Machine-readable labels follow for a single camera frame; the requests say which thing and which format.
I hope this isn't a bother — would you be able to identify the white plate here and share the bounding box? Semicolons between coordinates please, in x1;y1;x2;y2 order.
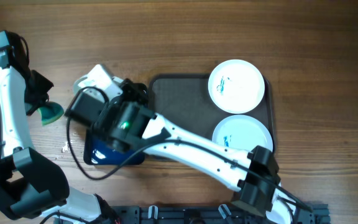
208;59;266;114
211;115;273;151

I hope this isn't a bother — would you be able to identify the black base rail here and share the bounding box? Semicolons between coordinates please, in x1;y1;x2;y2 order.
113;204;331;224

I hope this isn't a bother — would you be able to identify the green yellow sponge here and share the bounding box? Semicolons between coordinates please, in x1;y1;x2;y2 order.
37;101;64;126

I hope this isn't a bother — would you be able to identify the blue water tray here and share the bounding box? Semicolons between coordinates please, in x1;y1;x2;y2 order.
83;82;149;166

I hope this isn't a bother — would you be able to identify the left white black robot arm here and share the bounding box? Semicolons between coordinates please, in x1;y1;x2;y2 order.
0;30;117;223

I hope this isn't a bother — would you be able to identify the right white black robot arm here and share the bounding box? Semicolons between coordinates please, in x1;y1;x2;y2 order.
65;79;313;223

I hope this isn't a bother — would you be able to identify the dark brown serving tray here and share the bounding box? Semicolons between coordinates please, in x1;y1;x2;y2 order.
147;73;276;162

